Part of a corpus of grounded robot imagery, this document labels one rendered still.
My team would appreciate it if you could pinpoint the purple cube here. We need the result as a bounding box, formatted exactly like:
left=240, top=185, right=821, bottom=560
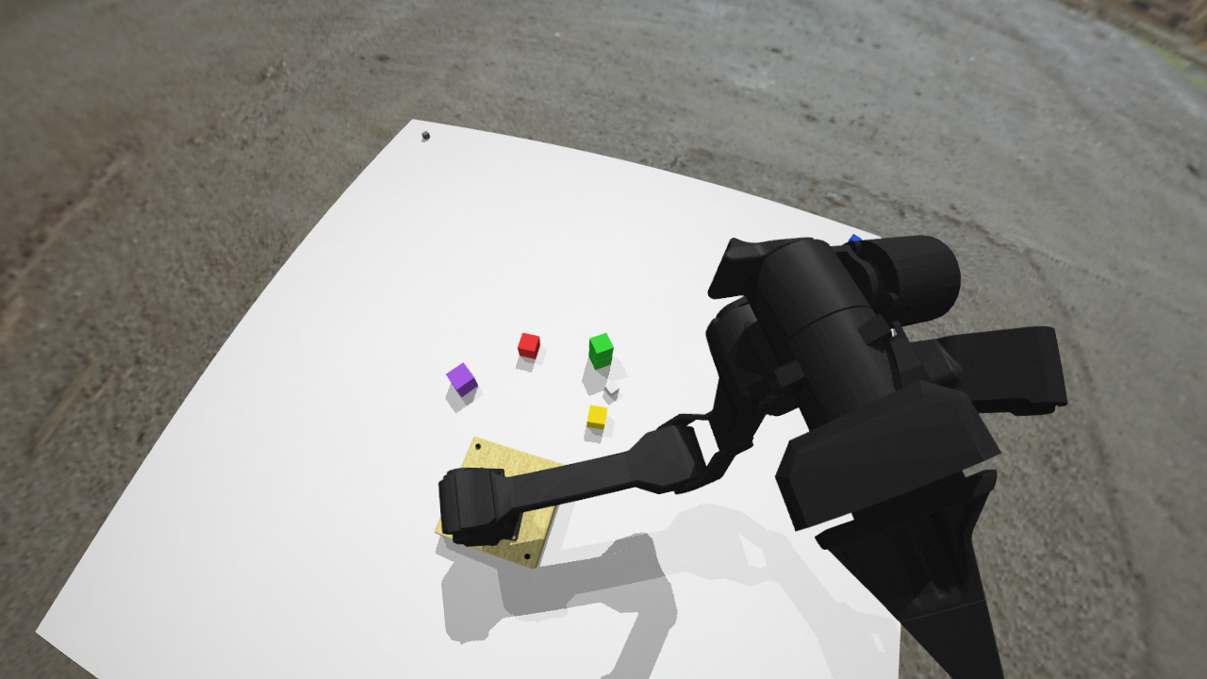
left=447, top=362, right=478, bottom=397

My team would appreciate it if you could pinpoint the red block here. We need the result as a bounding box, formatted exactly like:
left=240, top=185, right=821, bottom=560
left=518, top=333, right=540, bottom=359

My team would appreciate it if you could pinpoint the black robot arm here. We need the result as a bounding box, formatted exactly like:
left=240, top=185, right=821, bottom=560
left=438, top=235, right=1067, bottom=548

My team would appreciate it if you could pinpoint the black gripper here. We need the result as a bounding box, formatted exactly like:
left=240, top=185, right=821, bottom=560
left=774, top=306, right=1004, bottom=679

